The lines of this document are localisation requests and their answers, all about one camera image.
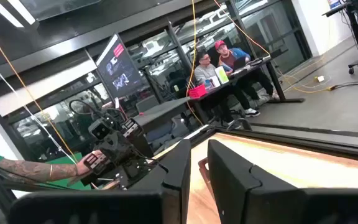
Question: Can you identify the orange hanging cable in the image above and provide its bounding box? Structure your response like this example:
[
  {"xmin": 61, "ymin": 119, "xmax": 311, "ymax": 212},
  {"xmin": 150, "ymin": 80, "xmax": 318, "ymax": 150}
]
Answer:
[{"xmin": 0, "ymin": 17, "xmax": 78, "ymax": 162}]

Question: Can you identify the black laptop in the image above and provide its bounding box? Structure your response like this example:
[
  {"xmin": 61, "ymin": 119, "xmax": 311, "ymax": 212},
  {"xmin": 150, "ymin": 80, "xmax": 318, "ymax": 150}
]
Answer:
[{"xmin": 232, "ymin": 57, "xmax": 249, "ymax": 72}]

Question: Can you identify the small white box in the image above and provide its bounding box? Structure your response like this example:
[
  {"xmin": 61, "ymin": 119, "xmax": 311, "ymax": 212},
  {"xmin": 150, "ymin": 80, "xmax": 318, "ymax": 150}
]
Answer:
[{"xmin": 204, "ymin": 76, "xmax": 221, "ymax": 91}]

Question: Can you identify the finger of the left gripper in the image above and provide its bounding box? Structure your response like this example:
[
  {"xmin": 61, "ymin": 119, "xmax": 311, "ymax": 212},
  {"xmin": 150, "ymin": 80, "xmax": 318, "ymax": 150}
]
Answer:
[
  {"xmin": 120, "ymin": 117, "xmax": 145, "ymax": 139},
  {"xmin": 83, "ymin": 151, "xmax": 109, "ymax": 174}
]

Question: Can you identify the black office desk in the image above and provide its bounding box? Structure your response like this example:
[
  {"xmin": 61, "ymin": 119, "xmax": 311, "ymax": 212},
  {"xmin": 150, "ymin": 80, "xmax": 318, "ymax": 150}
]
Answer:
[{"xmin": 187, "ymin": 55, "xmax": 306, "ymax": 125}]

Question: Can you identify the person's forearm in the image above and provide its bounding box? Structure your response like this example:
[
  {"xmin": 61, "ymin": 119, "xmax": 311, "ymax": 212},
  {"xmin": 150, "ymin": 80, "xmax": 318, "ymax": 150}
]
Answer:
[{"xmin": 0, "ymin": 157, "xmax": 81, "ymax": 184}]

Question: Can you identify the black computer monitor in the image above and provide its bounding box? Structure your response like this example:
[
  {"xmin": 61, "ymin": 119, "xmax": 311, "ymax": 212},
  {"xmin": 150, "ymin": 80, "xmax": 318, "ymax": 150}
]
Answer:
[{"xmin": 95, "ymin": 33, "xmax": 146, "ymax": 100}]

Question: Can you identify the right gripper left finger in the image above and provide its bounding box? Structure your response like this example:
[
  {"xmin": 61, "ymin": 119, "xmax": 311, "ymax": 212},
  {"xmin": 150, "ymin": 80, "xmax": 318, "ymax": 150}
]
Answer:
[{"xmin": 7, "ymin": 139, "xmax": 193, "ymax": 224}]

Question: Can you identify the grey desk top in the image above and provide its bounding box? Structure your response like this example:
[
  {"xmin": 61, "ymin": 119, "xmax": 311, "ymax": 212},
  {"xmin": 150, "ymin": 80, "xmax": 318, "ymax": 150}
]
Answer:
[{"xmin": 134, "ymin": 96, "xmax": 192, "ymax": 134}]

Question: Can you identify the red box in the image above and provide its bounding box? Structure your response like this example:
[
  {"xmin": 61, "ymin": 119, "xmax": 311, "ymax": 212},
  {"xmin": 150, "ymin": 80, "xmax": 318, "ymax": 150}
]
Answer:
[{"xmin": 187, "ymin": 83, "xmax": 209, "ymax": 100}]

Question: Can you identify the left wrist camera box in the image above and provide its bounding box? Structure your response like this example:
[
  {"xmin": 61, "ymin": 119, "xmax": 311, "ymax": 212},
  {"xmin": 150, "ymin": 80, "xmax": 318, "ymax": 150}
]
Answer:
[{"xmin": 88, "ymin": 119, "xmax": 113, "ymax": 141}]

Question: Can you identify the yellow hanging cable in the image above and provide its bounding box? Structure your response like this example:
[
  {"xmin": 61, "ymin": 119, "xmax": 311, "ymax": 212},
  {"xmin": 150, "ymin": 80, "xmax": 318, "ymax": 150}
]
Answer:
[{"xmin": 185, "ymin": 0, "xmax": 205, "ymax": 125}]

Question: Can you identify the white green box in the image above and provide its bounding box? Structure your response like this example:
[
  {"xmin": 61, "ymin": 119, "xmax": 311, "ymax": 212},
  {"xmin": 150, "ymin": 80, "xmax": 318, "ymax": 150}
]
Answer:
[{"xmin": 214, "ymin": 65, "xmax": 230, "ymax": 85}]

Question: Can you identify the black standing desk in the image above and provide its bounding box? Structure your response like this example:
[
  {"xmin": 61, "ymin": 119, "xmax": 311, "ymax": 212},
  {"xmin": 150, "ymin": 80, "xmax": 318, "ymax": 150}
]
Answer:
[{"xmin": 321, "ymin": 0, "xmax": 358, "ymax": 75}]

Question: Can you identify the person's hand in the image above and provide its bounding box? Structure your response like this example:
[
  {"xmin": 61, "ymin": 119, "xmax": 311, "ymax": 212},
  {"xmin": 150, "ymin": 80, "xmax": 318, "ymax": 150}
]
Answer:
[{"xmin": 75, "ymin": 150, "xmax": 105, "ymax": 185}]

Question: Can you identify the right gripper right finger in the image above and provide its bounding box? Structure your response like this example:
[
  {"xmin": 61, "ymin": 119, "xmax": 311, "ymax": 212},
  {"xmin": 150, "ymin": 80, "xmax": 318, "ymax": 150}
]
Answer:
[{"xmin": 208, "ymin": 139, "xmax": 358, "ymax": 224}]

